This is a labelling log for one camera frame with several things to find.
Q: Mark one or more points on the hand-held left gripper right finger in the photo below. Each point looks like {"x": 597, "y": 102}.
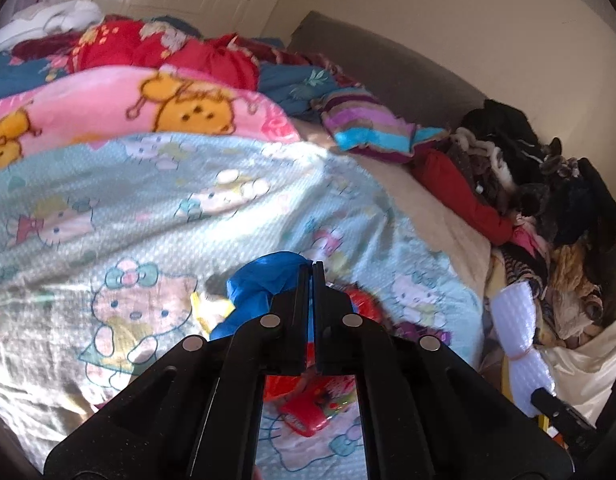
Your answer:
{"x": 320, "y": 310}

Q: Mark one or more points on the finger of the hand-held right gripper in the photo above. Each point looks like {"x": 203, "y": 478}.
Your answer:
{"x": 563, "y": 412}

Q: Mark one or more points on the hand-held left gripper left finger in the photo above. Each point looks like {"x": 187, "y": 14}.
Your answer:
{"x": 305, "y": 310}

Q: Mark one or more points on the blue plastic bag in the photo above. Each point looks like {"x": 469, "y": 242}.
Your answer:
{"x": 258, "y": 280}

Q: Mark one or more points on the red snack packet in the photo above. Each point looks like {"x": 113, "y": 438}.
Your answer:
{"x": 303, "y": 412}

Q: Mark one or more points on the red round-print snack bag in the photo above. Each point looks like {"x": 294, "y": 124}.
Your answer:
{"x": 365, "y": 305}

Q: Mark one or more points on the cream cloth bag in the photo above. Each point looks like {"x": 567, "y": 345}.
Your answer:
{"x": 588, "y": 365}

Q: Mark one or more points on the yellow snack wrapper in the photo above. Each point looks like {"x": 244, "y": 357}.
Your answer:
{"x": 210, "y": 312}

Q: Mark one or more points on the white bubble wrap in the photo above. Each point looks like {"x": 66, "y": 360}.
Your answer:
{"x": 518, "y": 325}

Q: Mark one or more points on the pink garment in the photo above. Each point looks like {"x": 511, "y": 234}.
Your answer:
{"x": 530, "y": 242}

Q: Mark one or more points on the red garment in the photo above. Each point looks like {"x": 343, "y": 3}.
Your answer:
{"x": 453, "y": 185}

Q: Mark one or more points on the light blue cat-print blanket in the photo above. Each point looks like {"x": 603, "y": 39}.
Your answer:
{"x": 138, "y": 220}

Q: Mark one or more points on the striped purple blue cloth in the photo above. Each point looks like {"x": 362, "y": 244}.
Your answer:
{"x": 373, "y": 125}

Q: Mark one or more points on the pile of dark clothes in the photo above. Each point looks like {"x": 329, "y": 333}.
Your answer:
{"x": 563, "y": 200}

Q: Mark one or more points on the blue quilt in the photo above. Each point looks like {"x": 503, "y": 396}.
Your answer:
{"x": 293, "y": 87}

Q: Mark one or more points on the grey headboard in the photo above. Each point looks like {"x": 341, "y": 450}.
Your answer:
{"x": 388, "y": 60}

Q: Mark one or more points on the pink bear-print blanket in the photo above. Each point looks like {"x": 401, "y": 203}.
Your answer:
{"x": 88, "y": 105}

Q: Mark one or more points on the red floral blanket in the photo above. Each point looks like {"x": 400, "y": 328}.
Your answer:
{"x": 138, "y": 45}

